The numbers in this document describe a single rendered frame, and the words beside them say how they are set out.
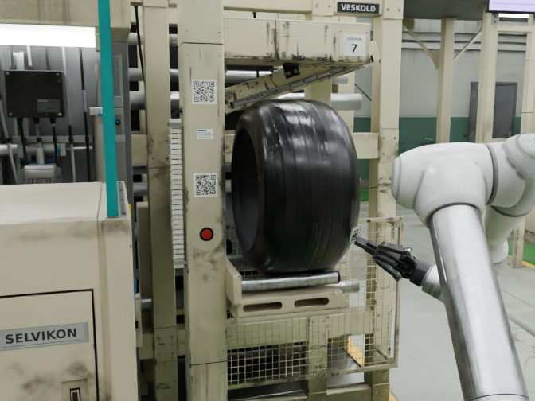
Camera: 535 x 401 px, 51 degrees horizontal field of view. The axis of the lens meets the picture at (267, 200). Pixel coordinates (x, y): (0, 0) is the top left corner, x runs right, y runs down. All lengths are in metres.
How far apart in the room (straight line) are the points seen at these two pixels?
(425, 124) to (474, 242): 10.70
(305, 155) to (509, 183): 0.65
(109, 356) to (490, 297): 0.67
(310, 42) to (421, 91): 9.73
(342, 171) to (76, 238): 0.93
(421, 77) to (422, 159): 10.66
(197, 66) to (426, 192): 0.89
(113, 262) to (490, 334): 0.64
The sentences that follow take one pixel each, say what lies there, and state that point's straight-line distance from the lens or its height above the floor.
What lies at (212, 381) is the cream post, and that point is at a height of 0.55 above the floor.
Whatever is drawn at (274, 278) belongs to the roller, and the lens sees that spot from 1.81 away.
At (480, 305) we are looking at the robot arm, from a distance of 1.04.
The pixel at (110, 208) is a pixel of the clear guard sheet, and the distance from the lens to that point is 0.97.
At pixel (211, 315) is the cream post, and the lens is 1.88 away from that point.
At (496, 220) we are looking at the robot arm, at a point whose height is 1.20.
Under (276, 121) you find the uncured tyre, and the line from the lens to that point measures 1.71.
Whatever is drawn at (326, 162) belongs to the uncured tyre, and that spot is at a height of 1.30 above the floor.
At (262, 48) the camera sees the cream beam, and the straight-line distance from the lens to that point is 2.08.
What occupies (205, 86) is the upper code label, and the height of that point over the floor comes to 1.53.
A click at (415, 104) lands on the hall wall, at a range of 11.75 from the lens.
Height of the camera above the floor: 1.44
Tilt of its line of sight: 9 degrees down
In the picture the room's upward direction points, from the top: straight up
